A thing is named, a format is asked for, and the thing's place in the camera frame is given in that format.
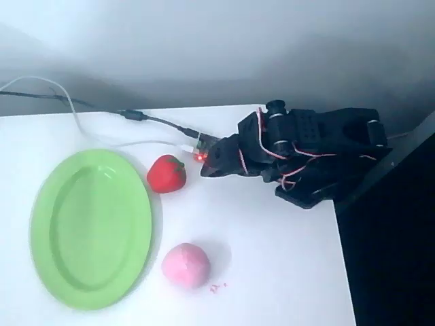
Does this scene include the pink round ball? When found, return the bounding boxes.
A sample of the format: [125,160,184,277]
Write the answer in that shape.
[161,242,211,290]

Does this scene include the green oval plastic plate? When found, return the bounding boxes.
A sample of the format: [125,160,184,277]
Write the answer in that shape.
[29,148,154,311]

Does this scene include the green controller circuit board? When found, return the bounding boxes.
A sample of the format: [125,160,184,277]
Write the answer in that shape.
[192,131,220,162]

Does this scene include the red toy strawberry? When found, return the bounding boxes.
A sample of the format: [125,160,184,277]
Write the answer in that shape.
[146,154,188,194]

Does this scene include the red white wrist servo wire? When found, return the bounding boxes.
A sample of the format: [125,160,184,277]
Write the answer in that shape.
[237,107,297,175]

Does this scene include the red white base servo wire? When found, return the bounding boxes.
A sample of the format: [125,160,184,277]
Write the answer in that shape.
[277,151,378,191]

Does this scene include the black power cable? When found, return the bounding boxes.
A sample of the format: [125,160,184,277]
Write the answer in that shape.
[0,89,201,139]

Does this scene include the black and white cables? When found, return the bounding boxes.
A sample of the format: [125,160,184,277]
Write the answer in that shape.
[0,76,195,153]

